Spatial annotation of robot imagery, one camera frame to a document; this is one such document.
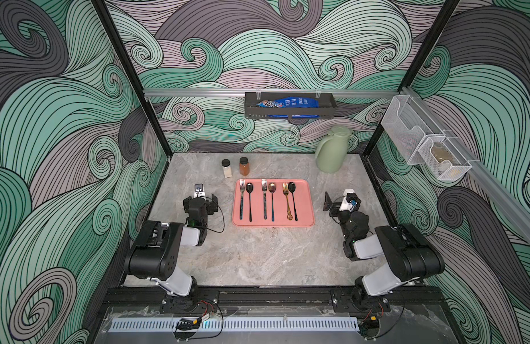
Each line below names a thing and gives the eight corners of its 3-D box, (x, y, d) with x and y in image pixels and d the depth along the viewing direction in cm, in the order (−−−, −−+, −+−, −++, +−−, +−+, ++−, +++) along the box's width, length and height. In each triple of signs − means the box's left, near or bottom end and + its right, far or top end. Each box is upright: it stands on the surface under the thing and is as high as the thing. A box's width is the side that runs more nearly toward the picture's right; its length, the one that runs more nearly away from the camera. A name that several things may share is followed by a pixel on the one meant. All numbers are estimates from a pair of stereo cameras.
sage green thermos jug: (313, 173, 115) (324, 138, 96) (310, 160, 121) (320, 125, 102) (340, 173, 115) (356, 138, 96) (336, 160, 121) (350, 125, 102)
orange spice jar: (244, 177, 111) (243, 164, 104) (239, 172, 114) (237, 159, 106) (250, 172, 113) (249, 160, 106) (245, 168, 115) (244, 155, 108)
